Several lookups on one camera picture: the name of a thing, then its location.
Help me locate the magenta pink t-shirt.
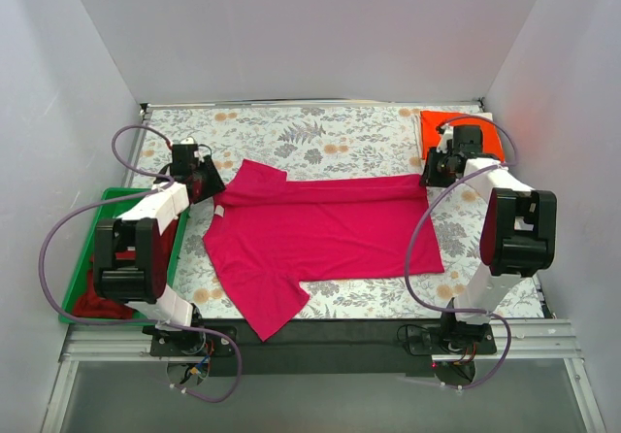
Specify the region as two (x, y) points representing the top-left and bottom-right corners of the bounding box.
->
(203, 160), (444, 341)

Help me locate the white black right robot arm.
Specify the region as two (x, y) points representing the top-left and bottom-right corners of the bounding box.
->
(420, 117), (557, 353)

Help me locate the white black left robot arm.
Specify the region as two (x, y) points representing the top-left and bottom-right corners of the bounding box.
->
(92, 137), (225, 355)

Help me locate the folded orange t-shirt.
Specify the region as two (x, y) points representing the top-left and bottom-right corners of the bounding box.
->
(420, 111), (505, 161)

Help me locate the folded cream t-shirt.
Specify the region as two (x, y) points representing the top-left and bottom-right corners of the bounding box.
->
(411, 111), (496, 162)

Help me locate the floral patterned table mat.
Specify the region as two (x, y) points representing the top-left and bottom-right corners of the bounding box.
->
(130, 105), (544, 320)

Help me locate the green plastic tray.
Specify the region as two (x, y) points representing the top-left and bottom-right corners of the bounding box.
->
(61, 187), (190, 327)

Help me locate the dark red t-shirt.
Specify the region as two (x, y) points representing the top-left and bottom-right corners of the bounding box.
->
(69, 200), (184, 319)

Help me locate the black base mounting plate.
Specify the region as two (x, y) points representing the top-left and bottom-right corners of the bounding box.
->
(143, 319), (497, 380)

